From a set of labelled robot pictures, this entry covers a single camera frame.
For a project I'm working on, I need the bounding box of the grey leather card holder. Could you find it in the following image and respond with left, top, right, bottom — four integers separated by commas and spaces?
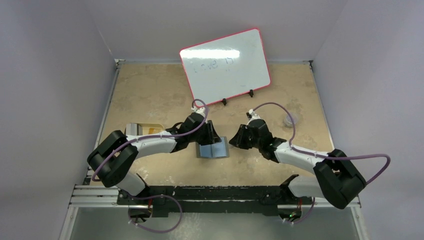
195, 136, 230, 159

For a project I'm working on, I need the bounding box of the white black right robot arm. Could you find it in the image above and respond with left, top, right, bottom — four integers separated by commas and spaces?
229, 119, 367, 210

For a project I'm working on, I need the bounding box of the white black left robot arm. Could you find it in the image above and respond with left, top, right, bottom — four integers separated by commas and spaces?
87, 112, 221, 205

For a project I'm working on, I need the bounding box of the small clear plastic cup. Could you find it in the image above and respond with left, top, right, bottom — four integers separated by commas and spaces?
283, 114, 298, 128

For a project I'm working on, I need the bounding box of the beige plastic tray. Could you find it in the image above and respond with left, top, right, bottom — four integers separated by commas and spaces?
137, 123, 165, 136

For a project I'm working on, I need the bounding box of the red framed whiteboard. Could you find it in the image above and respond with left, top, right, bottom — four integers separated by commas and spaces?
179, 28, 272, 105

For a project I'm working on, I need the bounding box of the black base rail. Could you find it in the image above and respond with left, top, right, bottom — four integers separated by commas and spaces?
117, 183, 313, 219

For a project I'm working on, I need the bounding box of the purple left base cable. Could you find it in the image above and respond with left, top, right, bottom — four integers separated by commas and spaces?
127, 194, 184, 234

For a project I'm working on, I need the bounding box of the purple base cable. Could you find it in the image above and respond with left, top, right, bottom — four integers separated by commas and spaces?
283, 197, 316, 227
127, 194, 184, 234

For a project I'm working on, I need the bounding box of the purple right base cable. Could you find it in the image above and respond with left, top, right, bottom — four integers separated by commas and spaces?
283, 197, 316, 227

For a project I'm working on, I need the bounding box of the aluminium frame rail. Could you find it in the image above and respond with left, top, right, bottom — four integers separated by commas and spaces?
69, 185, 362, 208

